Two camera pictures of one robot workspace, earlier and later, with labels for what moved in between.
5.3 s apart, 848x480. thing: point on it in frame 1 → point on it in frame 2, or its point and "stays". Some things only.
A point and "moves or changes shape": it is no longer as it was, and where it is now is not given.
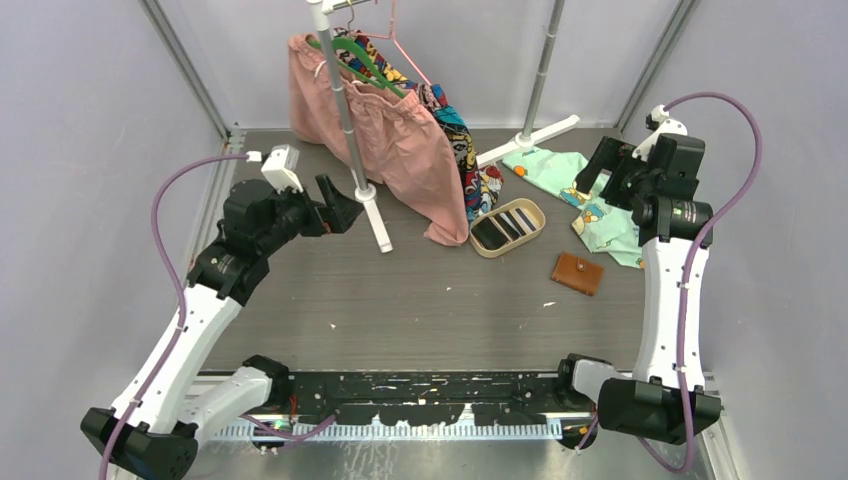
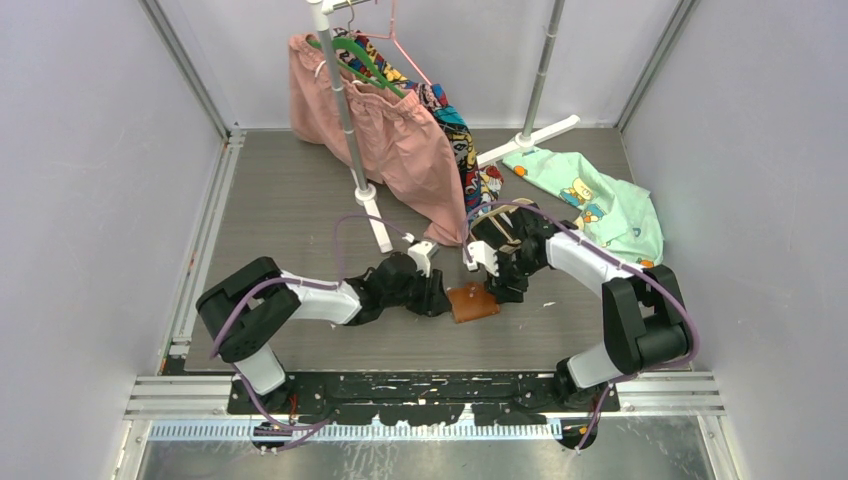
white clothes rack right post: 528,140 stays
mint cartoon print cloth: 598,225 stays
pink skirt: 397,142 stays
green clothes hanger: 385,83 stays
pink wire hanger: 389,36 stays
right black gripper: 623,161 → 497,286
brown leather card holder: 577,273 moves or changes shape
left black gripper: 336,214 → 433,300
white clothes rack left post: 320,9 stays
